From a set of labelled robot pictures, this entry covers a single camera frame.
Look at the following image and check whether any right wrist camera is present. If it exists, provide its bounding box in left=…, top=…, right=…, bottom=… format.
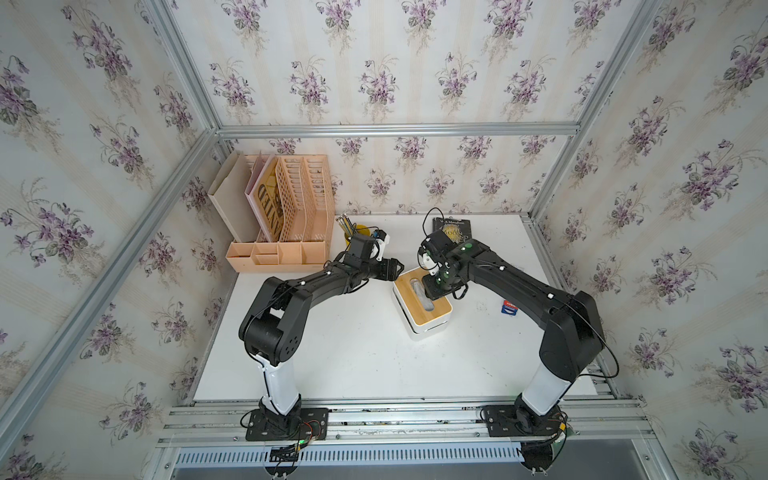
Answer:
left=417, top=248, right=435, bottom=271

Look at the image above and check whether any yellow pen cup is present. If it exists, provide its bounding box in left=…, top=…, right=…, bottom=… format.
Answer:
left=354, top=224, right=371, bottom=236

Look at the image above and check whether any pink desk file organizer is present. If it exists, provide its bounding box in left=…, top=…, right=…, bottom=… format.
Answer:
left=218, top=152, right=335, bottom=273

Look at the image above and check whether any brown book in organizer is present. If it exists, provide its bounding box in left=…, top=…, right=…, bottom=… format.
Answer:
left=245, top=155, right=284, bottom=242

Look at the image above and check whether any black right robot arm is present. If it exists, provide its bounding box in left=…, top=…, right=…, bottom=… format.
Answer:
left=417, top=231, right=606, bottom=418

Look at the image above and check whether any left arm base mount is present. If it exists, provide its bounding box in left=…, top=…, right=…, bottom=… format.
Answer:
left=240, top=407, right=330, bottom=443

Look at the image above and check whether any toothpaste tube box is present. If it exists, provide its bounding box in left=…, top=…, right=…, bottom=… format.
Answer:
left=501, top=301, right=518, bottom=316

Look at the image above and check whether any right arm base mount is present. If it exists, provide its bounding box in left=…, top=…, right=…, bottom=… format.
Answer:
left=480, top=403, right=567, bottom=438

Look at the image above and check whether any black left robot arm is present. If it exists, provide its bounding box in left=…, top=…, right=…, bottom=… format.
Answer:
left=238, top=252, right=405, bottom=417

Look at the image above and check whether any white tissue box base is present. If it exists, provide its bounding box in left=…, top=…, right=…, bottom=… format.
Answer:
left=393, top=286, right=453, bottom=341

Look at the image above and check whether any white bamboo tissue box lid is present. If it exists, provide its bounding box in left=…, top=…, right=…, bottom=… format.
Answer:
left=393, top=268, right=453, bottom=335

